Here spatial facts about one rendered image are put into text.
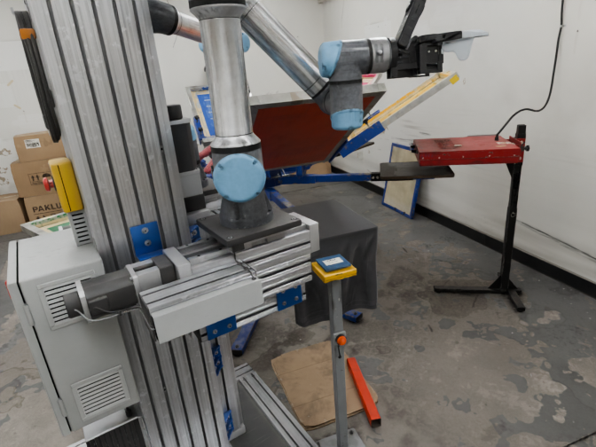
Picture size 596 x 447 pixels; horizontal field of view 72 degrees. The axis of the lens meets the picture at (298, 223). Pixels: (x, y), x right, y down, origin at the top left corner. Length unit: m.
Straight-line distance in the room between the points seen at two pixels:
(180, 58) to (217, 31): 5.27
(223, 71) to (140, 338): 0.81
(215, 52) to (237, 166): 0.23
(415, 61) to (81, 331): 1.06
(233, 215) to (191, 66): 5.17
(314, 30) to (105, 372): 5.93
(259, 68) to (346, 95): 5.43
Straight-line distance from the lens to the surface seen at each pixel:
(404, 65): 1.02
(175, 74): 6.18
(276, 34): 1.07
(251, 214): 1.09
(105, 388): 1.34
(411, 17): 1.03
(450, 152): 2.68
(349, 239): 1.83
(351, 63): 0.96
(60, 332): 1.23
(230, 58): 0.92
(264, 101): 1.63
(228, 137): 0.93
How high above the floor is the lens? 1.65
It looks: 21 degrees down
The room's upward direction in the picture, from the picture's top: 5 degrees counter-clockwise
